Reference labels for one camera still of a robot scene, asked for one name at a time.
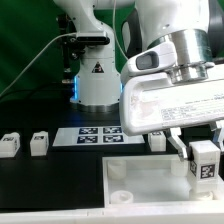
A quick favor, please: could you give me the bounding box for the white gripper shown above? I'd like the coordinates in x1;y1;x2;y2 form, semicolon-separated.
119;42;224;161

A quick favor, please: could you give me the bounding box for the white square tabletop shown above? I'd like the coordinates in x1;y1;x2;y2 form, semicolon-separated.
101;153;224;209

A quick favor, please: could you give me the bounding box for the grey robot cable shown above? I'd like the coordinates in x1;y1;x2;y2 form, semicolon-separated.
111;0;129;61

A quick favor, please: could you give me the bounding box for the white cable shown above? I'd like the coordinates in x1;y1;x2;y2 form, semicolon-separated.
0;32;78;99

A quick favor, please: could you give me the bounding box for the black cable on table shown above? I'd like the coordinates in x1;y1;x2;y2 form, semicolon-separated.
0;83;74;103

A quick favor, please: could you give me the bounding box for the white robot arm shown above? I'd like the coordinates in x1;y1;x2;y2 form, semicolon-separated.
114;0;224;136

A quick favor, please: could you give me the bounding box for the white sheet with tags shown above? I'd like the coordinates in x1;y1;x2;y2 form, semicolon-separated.
53;126;144;147

